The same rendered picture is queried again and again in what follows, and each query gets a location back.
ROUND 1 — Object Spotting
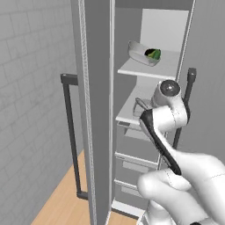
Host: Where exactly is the grey freezer door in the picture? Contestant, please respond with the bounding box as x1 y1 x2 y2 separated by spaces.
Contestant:
69 0 116 225

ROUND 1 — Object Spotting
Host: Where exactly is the green broccoli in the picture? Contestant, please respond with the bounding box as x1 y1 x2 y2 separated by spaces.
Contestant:
153 48 162 62

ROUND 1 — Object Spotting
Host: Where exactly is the grey freezer drawer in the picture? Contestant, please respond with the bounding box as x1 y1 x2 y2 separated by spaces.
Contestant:
115 120 167 163
113 151 163 189
112 178 149 211

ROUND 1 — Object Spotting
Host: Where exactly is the yellow-green avocado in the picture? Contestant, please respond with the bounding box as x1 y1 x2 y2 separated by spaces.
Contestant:
145 49 156 60

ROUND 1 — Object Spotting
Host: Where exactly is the white freezer rack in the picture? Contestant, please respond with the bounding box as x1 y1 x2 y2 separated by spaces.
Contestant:
117 48 181 82
115 76 177 127

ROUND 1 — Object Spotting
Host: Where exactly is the grey freezer cabinet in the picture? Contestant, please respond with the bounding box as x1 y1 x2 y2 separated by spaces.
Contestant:
110 0 197 221

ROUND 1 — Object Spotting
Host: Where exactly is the grey fridge door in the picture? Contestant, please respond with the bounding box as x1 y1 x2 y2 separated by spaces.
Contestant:
175 0 225 165

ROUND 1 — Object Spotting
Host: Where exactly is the black fridge door handle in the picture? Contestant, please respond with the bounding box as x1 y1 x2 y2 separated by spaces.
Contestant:
171 67 198 149

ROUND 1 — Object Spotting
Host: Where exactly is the clear meat container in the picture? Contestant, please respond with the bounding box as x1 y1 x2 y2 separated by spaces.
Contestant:
133 97 154 119

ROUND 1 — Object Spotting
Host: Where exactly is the black freezer door handle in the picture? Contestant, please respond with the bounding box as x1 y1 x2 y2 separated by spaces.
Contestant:
60 73 89 201

